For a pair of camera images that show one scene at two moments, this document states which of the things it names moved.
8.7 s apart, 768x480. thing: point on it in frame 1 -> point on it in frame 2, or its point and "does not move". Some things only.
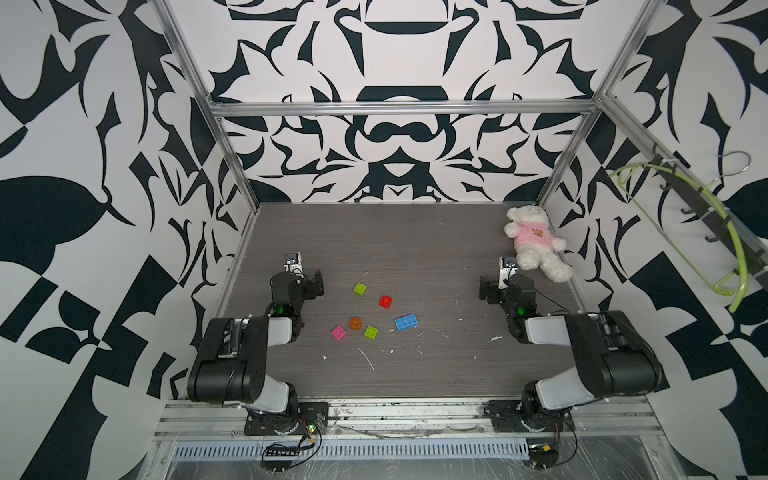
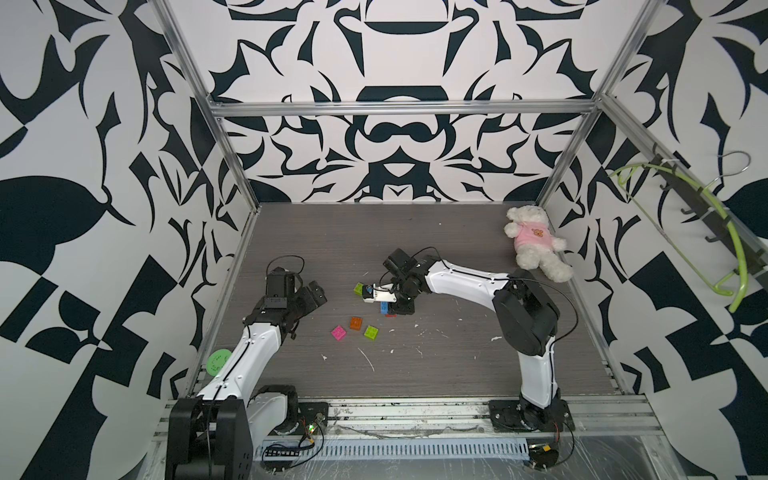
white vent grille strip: (400, 450) does not move
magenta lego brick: (339, 333) does not move
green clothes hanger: (622, 179) does not move
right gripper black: (493, 291) -> (402, 308)
